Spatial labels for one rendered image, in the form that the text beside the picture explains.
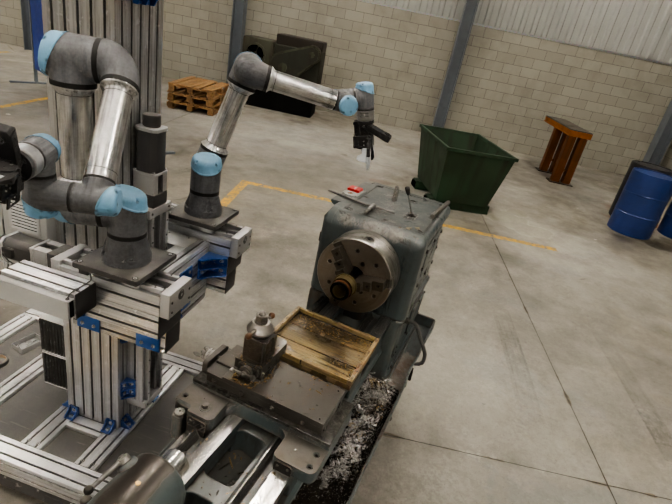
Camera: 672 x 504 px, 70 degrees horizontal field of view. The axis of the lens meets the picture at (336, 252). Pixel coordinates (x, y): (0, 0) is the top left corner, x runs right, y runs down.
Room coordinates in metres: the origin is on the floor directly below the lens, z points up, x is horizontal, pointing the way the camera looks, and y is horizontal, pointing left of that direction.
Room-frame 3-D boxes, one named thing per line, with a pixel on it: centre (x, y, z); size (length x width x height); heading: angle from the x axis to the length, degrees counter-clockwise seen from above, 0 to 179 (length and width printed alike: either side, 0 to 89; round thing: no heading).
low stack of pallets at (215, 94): (9.30, 3.12, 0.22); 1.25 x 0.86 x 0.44; 1
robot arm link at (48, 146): (1.06, 0.73, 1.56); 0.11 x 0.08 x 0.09; 12
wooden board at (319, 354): (1.48, -0.02, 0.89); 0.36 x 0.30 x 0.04; 72
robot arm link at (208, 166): (1.84, 0.57, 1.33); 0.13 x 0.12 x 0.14; 15
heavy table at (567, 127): (9.92, -3.90, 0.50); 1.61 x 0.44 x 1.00; 179
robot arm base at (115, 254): (1.34, 0.65, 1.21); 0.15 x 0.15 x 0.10
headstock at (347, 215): (2.12, -0.21, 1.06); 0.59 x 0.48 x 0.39; 162
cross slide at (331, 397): (1.14, 0.11, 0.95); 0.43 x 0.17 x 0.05; 72
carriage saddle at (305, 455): (1.09, 0.11, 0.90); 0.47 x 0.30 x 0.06; 72
